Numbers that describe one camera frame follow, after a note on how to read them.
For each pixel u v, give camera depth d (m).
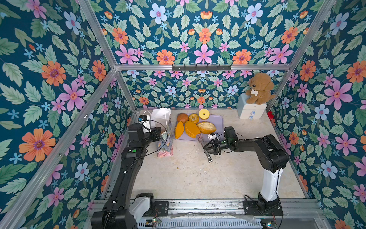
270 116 1.16
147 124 0.69
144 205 0.60
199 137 1.02
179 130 1.02
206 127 1.01
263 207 0.65
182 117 1.08
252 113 1.08
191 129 1.01
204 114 1.11
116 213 0.39
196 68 0.93
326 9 0.69
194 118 1.11
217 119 1.12
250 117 1.11
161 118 0.91
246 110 1.07
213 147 0.82
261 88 0.91
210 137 0.92
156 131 0.68
